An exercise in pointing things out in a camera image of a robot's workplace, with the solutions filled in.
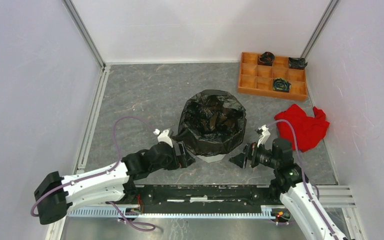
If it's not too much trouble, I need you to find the left aluminium corner post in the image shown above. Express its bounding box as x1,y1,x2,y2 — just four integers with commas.
62,0,106,69

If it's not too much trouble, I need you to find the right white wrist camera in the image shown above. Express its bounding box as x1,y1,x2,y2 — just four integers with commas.
255,124,271,148

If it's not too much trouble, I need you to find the blue yellow rolled tie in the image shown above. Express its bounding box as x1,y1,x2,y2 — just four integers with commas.
272,78,292,93

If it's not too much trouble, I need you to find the red cloth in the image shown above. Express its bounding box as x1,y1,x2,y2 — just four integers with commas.
274,104,330,152

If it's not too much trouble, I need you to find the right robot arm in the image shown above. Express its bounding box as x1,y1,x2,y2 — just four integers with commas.
243,138,347,240

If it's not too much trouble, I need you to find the wooden compartment tray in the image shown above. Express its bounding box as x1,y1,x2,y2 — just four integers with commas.
237,52,308,101

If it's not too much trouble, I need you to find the right aluminium corner post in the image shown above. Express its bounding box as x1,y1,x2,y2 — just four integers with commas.
300,0,340,59

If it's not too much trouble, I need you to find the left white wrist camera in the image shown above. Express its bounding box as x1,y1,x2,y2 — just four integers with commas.
153,128,173,148

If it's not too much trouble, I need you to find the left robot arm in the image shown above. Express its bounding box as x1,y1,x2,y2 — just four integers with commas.
30,142,196,225

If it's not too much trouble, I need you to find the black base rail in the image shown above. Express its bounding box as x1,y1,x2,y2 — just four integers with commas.
105,184,303,215

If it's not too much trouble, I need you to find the black trash bag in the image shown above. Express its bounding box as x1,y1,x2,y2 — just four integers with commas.
173,89,247,157

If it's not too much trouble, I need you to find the white trash bin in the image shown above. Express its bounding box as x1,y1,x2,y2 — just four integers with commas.
196,154,226,163

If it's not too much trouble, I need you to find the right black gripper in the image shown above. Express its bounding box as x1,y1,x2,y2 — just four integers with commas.
228,139,279,169

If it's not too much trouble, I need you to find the orange black rolled tie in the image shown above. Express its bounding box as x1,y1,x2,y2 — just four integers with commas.
257,51,275,66

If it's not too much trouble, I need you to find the dark grey rolled tie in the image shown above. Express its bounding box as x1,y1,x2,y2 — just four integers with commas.
288,57,308,70

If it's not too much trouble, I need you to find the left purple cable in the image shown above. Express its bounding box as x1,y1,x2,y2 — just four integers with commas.
30,115,156,218

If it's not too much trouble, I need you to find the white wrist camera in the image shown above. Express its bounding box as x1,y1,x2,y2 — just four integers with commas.
255,124,271,148
153,128,173,148

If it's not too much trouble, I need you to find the aluminium corner post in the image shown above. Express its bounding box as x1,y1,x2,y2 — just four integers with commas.
62,0,106,69
300,0,340,59

